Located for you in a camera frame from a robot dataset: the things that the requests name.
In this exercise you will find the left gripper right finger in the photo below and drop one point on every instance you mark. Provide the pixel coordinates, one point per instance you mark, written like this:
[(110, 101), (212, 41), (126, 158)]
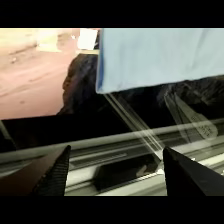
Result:
[(186, 176)]

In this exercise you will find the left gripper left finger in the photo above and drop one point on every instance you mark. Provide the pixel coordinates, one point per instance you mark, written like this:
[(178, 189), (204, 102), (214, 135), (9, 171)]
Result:
[(46, 176)]

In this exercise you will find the light blue garment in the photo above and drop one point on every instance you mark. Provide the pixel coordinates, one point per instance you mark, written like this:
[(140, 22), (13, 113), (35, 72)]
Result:
[(156, 56)]

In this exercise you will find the silver frame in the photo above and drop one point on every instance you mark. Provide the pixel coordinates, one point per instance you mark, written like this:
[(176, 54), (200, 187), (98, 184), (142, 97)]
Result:
[(113, 160)]

